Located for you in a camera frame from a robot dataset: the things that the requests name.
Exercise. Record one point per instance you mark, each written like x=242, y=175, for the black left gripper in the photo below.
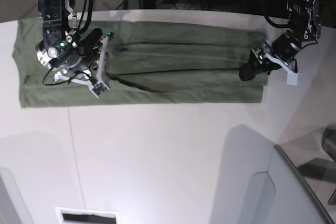
x=258, y=62

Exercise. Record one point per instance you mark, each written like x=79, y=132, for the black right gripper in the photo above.
x=87, y=51

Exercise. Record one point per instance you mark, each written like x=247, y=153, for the green t-shirt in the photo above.
x=149, y=63

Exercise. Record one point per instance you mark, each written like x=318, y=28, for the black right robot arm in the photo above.
x=66, y=43

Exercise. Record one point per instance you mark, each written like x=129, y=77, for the grey metal stand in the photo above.
x=311, y=157

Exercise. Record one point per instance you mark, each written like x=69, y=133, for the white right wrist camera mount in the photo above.
x=91, y=77

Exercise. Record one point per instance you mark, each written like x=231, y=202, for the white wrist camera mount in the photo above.
x=290, y=67
x=91, y=77

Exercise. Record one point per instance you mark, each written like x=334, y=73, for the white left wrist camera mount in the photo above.
x=290, y=67

